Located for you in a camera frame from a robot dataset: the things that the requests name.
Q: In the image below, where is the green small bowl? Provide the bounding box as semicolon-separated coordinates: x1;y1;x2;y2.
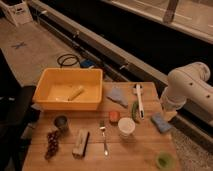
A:
156;152;174;171

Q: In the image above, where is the black coiled cable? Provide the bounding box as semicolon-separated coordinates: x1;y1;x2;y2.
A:
56;53;81;68

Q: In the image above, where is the white storage box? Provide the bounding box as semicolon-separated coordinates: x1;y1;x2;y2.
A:
0;0;33;27

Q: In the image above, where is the black chair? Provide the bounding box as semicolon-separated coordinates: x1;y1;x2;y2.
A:
0;49;35;171

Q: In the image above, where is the yellow corn cob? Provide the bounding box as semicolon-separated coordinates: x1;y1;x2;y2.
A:
68;86;84;101

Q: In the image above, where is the bunch of purple grapes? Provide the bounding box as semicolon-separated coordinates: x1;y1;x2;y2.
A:
45;131;59;160

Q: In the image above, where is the blue sponge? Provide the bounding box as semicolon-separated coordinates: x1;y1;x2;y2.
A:
151;113;172;134

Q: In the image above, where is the white paper cup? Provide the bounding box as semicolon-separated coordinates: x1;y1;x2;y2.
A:
118;117;135;138

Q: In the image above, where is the blue cloth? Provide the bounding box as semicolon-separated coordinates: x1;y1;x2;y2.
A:
107;87;128;108

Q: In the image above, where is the metal can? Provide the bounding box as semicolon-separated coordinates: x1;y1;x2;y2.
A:
54;115;69;133

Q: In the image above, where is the yellow plastic bin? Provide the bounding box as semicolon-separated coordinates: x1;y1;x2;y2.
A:
33;68;103;110

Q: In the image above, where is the blue object on floor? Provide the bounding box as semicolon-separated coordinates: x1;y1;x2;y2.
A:
80;59;94;68

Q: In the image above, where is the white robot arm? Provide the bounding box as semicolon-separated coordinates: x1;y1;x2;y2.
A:
160;62;213;115

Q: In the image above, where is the silver metal fork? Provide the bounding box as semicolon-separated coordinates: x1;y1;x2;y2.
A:
99;120;109;156

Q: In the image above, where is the orange red round object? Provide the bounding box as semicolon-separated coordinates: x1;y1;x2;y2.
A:
109;111;120;123

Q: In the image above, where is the wooden block eraser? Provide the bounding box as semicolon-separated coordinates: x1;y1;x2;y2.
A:
72;129;90;158

